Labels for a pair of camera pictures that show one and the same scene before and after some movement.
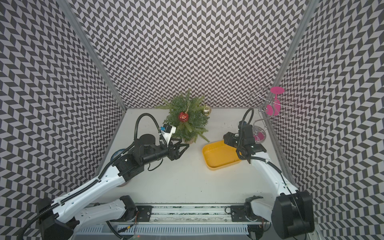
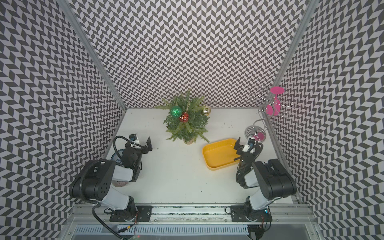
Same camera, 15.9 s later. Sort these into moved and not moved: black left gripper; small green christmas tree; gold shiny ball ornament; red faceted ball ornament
Moved: black left gripper
Not moved: red faceted ball ornament; small green christmas tree; gold shiny ball ornament
